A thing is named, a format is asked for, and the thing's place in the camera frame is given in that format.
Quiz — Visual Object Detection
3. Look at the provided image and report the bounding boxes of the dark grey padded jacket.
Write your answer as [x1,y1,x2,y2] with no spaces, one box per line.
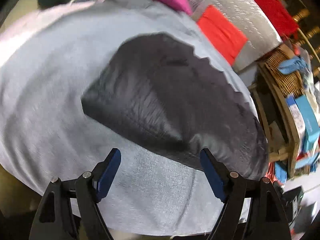
[81,34,268,180]

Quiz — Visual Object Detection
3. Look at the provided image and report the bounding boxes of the blue white boxes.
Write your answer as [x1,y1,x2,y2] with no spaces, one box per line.
[285,94,319,153]

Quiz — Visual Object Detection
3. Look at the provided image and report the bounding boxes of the wicker basket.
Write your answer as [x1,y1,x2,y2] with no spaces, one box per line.
[264,48,304,98]

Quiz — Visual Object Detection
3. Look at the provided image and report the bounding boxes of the light blue cloth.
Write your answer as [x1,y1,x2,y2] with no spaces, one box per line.
[278,56,308,75]

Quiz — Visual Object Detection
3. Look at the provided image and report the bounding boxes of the light grey bed blanket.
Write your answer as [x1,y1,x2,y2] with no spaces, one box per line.
[1,0,252,236]

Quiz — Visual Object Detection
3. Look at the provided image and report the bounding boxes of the red pillow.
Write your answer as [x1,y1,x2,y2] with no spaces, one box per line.
[197,5,248,65]

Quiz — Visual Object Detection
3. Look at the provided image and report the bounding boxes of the white pink bed sheet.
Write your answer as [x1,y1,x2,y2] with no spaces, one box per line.
[1,1,96,66]

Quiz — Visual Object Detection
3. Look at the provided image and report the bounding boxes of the red fabric drape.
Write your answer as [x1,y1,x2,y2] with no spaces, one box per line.
[254,0,299,37]

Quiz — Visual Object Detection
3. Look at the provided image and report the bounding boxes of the silver quilted headboard cushion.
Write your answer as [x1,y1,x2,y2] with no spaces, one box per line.
[188,0,282,72]

